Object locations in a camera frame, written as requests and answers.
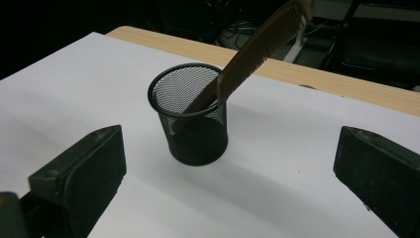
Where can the black folding chair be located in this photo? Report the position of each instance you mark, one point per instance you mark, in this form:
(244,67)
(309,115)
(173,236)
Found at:
(376,49)

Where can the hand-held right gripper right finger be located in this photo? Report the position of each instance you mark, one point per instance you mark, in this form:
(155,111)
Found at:
(383,178)

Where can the black mesh pen cup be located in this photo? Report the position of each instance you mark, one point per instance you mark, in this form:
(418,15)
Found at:
(198,145)

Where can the black comb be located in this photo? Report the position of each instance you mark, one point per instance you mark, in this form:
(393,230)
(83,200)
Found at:
(257,49)

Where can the white board sheet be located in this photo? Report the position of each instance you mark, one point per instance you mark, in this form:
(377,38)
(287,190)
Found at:
(264,198)

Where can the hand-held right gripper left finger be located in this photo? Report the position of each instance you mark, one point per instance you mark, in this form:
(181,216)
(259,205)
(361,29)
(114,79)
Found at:
(89,172)

